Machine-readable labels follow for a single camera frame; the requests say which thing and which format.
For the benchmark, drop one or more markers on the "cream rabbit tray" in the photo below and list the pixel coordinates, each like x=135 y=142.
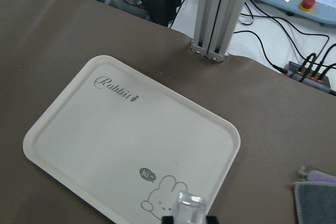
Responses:
x=127 y=144

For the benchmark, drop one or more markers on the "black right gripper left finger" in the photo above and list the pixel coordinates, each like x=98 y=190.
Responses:
x=167 y=220

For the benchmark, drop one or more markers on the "grey folded cloth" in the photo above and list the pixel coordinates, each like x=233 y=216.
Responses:
x=314 y=196

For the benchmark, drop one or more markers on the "grey usb hub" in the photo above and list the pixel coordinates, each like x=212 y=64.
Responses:
x=308 y=79

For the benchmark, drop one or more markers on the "aluminium frame post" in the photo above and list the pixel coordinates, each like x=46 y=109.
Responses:
x=215 y=23

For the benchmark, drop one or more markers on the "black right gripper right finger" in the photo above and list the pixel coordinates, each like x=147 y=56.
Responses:
x=212 y=220

